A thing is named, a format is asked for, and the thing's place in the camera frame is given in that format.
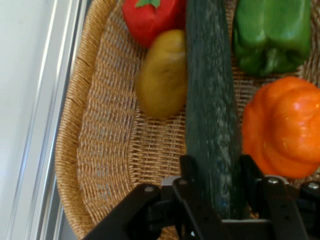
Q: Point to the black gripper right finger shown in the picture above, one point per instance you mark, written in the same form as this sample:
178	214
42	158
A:
282	207

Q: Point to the red toy tomato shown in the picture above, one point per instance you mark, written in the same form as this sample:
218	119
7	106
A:
150	22

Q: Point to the green toy bell pepper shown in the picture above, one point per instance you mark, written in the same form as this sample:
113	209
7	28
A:
272	32

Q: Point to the aluminium frame rail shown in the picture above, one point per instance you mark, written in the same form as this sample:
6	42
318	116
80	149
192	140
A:
50	100

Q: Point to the yellow-brown toy potato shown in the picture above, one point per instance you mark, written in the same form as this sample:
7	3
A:
162	80

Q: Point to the orange toy bell pepper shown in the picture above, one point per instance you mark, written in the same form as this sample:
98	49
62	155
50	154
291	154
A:
287	130

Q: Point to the dark green toy cucumber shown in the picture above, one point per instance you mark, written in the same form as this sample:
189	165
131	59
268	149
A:
210	100

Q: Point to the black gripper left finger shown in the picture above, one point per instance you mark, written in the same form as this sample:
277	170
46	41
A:
150	215

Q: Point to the woven wicker basket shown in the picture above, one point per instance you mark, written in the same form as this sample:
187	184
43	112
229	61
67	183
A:
107	125

